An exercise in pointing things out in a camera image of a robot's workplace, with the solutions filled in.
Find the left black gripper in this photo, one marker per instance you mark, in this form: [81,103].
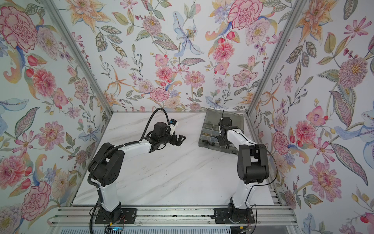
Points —
[178,141]

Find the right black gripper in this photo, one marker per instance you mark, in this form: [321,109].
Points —
[220,141]

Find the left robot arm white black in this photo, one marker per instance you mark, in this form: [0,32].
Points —
[105,167]

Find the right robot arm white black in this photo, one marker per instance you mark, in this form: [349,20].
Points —
[252,165]

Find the grey plastic organizer box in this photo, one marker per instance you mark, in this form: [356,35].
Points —
[211,126]

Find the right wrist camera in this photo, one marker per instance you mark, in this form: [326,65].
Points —
[225,122]

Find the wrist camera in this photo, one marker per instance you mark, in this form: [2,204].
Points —
[172,125]
[225,122]

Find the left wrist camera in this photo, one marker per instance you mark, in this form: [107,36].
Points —
[172,125]

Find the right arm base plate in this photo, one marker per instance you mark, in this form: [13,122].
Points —
[233,216]

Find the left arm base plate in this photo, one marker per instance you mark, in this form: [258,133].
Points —
[123,216]

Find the aluminium front rail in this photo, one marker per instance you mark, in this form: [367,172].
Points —
[179,216]

